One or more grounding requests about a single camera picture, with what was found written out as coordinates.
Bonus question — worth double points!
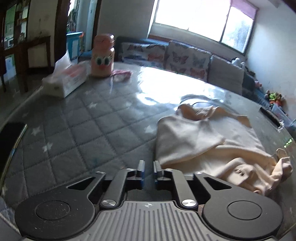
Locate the pink cartoon water bottle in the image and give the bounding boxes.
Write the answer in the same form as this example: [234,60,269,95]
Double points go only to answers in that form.
[91,34,115,78]

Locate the blue storage box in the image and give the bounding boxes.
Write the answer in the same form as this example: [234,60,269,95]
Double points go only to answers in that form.
[66,32,83,60]

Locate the white tissue box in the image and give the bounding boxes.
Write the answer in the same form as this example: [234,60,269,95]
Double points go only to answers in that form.
[42,50,90,98]

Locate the colourful plush toy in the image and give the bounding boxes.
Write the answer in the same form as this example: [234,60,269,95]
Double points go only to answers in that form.
[264,90,285,107]

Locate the clear plastic bin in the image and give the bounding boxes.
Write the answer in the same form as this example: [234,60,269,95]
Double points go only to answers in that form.
[271,103,295,132]

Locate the grey quilted star tablecloth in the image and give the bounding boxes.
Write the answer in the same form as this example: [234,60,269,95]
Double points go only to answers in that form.
[1,63,295,240]

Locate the butterfly cushion left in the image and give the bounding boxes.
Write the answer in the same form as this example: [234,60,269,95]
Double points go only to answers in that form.
[118,42,166,69]

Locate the cream sweatshirt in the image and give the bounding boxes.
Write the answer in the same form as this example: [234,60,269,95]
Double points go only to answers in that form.
[156,95,293,196]

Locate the white plush toy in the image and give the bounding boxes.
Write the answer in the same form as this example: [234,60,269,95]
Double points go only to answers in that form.
[231,57,245,68]

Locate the butterfly cushion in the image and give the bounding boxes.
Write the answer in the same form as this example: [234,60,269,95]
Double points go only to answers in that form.
[164,41,212,82]
[118,42,166,69]

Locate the black phone on table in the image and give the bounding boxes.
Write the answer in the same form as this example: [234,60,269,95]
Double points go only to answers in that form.
[0,122,28,186]

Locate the black remote control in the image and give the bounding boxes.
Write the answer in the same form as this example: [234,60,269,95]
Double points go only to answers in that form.
[259,106,281,128]

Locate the butterfly cushion right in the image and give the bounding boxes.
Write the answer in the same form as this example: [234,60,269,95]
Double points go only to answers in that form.
[164,41,212,82]

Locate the grey plain cushion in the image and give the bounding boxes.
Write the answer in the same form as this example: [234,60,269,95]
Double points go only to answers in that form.
[208,55,244,95]

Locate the pink bottle strap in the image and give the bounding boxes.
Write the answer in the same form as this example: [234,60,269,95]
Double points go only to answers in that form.
[111,70,133,82]

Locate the dark wooden cabinet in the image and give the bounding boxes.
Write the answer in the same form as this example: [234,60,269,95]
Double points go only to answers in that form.
[1,1,53,93]

